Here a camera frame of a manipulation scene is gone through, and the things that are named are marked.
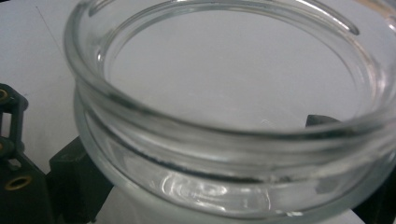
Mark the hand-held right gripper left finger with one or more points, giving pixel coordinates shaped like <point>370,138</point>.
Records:
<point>77,180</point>

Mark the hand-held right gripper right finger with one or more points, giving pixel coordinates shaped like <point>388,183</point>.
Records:
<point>378,205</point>

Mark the clear glass jar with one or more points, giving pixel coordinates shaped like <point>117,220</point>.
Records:
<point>230,118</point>

